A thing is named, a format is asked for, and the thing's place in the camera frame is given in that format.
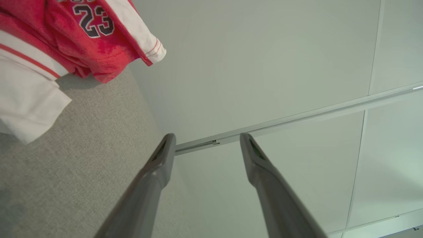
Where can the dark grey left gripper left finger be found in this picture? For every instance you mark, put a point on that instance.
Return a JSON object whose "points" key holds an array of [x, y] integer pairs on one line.
{"points": [[145, 198]]}

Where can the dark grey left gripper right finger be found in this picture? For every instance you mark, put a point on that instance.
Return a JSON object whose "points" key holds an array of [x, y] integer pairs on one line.
{"points": [[281, 205]]}

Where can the red white number 23 jersey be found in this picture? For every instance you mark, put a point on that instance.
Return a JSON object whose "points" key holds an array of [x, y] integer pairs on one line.
{"points": [[59, 39]]}

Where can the silver wall rail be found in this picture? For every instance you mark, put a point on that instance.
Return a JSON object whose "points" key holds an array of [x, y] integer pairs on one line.
{"points": [[297, 117]]}

